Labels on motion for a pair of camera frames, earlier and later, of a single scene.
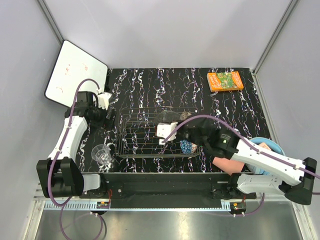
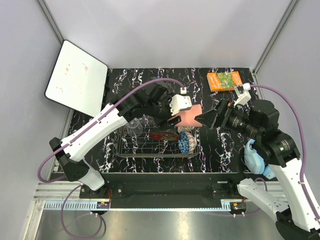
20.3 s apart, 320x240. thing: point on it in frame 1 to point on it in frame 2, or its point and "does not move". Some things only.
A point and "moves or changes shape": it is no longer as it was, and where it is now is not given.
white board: [72, 65] does not move
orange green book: [224, 81] does not move
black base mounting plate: [163, 188] does not move
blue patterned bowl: [186, 146] does not move
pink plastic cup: [228, 166] to [188, 116]
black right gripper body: [204, 144] to [225, 108]
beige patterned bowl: [184, 115] moves or changes shape
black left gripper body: [100, 120] to [161, 111]
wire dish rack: [136, 134] does not move
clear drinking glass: [102, 154] to [134, 127]
